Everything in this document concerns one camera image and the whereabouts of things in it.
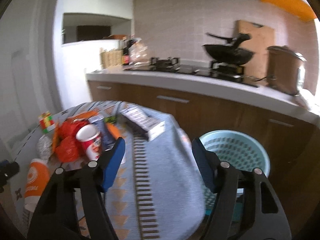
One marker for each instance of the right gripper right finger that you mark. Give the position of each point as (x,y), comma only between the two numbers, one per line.
(263,216)

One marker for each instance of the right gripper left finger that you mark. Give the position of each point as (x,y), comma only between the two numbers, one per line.
(55,214)

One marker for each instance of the red white paper cup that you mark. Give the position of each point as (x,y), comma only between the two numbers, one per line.
(90,140)

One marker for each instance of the polka dot white paper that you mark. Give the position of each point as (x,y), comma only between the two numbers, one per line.
(44,148)

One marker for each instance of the orange foil snack wrapper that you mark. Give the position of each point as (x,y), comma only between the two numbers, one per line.
(85,115)

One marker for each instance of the light blue trash basket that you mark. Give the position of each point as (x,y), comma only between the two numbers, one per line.
(239,149)

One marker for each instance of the wooden kitchen cabinet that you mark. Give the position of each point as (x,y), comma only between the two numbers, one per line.
(284,138)

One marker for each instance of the orange white paper box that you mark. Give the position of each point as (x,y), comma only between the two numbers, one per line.
(37,179)

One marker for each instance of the red plastic bag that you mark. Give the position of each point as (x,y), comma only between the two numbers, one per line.
(69,149)

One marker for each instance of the rubik's cube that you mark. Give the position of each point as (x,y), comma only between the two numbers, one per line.
(46,122)

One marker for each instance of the patterned yellow chip wrapper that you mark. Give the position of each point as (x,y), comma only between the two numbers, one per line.
(55,139)

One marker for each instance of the patterned blue tablecloth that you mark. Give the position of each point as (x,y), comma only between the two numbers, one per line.
(157,191)

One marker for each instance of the orange carrot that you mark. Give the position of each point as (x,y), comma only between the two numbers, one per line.
(115,132)

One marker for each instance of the white blue milk carton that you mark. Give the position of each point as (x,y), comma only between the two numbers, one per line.
(145,125)

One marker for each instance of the black gas stove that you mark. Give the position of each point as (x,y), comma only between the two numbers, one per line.
(221,71)

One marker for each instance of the beige utensil basket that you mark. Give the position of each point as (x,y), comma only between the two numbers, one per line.
(111,58)

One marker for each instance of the dark soy sauce bottle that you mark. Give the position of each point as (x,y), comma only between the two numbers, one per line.
(126,55)

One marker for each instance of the brown rice cooker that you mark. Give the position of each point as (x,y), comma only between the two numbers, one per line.
(285,69)

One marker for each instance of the black wok pan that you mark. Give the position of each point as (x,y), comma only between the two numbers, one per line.
(231,52)

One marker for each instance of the clear plastic bag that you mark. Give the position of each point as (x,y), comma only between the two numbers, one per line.
(138,52)

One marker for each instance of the wooden cutting board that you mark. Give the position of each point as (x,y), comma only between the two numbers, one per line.
(262,37)

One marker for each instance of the orange upper cabinet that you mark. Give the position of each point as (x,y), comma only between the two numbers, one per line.
(287,1)

